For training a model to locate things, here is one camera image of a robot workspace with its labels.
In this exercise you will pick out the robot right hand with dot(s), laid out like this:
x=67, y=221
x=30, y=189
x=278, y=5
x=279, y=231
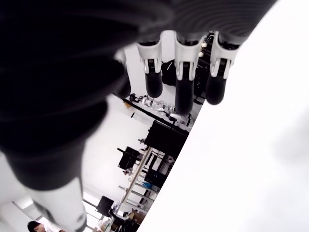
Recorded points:
x=48, y=72

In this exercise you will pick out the silver humanoid robot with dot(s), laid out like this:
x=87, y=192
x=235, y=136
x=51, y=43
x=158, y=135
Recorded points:
x=159, y=106

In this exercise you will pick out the small black monitor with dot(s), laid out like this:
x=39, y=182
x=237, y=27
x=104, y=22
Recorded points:
x=128, y=157

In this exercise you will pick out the black cabinet box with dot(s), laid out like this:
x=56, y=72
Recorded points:
x=166, y=139

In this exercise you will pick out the long white workbench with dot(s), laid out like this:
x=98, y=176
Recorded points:
x=135, y=178

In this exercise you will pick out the black computer monitor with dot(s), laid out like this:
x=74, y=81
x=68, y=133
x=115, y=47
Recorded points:
x=105, y=205

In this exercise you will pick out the seated person in black shirt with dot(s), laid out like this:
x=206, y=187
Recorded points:
x=35, y=226

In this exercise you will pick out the black equipment cases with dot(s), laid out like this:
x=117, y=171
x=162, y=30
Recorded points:
x=202, y=70

